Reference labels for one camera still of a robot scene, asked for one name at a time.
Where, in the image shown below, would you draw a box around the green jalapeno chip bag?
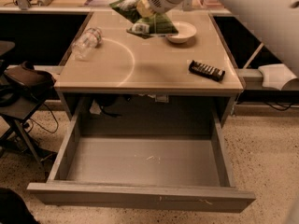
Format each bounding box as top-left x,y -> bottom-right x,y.
109,0 -> 178,39

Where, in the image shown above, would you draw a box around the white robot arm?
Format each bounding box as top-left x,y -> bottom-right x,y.
148,0 -> 299,75

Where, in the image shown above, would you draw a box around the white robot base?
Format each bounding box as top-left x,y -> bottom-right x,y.
258,63 -> 298,91

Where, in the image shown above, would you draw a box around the grey counter cabinet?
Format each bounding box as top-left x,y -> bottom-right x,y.
54,10 -> 245,126

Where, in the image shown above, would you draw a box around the grey open drawer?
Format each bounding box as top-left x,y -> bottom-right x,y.
28,96 -> 255,213

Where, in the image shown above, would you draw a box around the white ceramic bowl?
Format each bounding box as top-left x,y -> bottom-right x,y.
166,21 -> 197,44

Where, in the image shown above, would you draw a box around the pink stacked bins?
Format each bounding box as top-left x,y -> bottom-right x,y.
195,0 -> 224,8

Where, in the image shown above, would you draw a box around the clear plastic water bottle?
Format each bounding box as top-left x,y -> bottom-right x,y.
72,27 -> 102,61

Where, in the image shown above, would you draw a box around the black snack bar package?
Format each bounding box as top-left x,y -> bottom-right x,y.
189,61 -> 225,82

